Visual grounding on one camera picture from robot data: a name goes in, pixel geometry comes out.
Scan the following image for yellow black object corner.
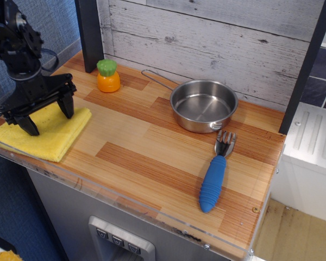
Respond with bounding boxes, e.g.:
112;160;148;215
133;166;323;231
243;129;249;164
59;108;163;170
0;238;23;261

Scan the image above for blue handled fork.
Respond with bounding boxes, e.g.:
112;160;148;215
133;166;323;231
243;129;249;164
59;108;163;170
199;130;236;213

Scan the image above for small steel pan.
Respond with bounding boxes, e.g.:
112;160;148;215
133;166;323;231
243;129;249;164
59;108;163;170
141;69;239;134

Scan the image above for silver button panel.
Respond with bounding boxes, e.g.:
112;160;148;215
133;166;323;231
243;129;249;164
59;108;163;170
89;216;156;260

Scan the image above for yellow towel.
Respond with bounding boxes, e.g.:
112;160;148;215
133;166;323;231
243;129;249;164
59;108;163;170
0;103;92;162

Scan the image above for black shelf post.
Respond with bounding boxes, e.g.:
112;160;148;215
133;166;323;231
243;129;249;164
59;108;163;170
74;0;104;73
279;1;326;135

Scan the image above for white ridged cabinet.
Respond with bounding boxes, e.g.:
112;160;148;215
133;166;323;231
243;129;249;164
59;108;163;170
271;103;326;221

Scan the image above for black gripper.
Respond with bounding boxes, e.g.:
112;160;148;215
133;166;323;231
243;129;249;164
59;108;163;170
0;66;76;136

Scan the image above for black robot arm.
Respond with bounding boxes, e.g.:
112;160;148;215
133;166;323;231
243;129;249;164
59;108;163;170
0;1;76;136

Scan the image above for black left shelf post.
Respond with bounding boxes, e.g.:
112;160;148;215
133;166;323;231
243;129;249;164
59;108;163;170
74;0;104;73

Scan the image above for black right shelf post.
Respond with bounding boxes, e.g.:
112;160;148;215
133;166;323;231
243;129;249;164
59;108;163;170
279;1;326;135

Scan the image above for orange toy carrot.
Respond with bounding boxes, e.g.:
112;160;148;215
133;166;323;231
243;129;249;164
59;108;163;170
97;59;121;93

